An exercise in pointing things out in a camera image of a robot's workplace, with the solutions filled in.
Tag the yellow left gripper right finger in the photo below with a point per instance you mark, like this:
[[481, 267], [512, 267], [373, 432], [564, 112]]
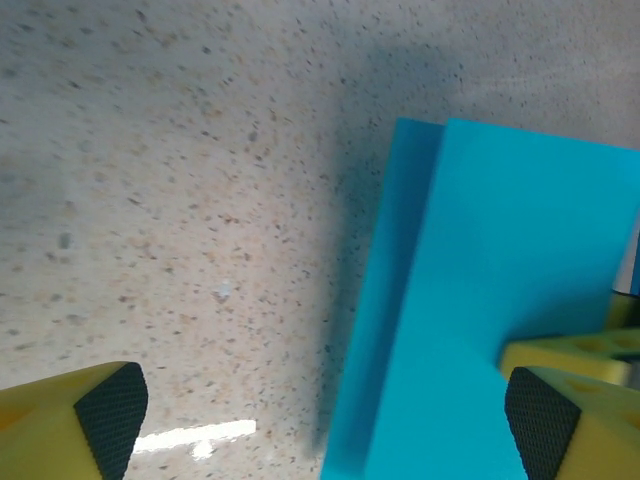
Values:
[[590, 440]]

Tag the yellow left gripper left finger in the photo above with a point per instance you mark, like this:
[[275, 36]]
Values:
[[45, 435]]

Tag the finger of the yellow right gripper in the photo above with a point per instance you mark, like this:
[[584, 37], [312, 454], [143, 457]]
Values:
[[565, 355], [627, 312]]

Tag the blue paper sheet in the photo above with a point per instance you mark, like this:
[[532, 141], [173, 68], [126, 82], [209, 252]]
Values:
[[475, 250]]

